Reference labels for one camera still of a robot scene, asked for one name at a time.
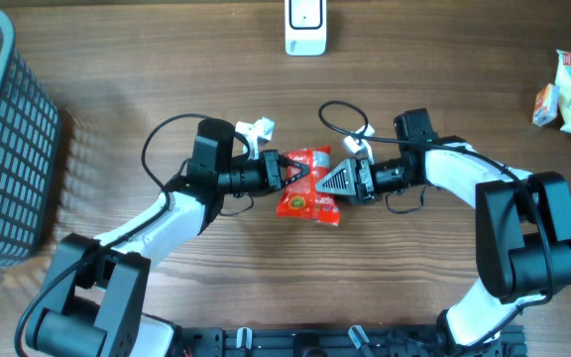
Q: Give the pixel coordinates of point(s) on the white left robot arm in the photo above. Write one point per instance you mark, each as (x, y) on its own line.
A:
(91, 302)

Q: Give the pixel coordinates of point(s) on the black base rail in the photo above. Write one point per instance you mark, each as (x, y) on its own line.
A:
(393, 341)

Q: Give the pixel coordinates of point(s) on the white barcode scanner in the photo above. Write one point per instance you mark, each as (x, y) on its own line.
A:
(305, 27)

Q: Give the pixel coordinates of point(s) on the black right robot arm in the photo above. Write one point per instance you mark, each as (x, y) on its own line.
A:
(522, 222)

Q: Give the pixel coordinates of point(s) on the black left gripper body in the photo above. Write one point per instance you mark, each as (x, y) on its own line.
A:
(268, 160)

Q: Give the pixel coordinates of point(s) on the red snack packet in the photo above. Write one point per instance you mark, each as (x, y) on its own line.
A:
(301, 199)

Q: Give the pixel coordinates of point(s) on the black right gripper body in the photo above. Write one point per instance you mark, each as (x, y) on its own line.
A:
(364, 167)

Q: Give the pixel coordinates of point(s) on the orange tissue pack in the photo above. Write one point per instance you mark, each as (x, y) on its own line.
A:
(545, 105)

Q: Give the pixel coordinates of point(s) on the grey plastic mesh basket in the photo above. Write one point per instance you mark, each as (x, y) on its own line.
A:
(29, 137)

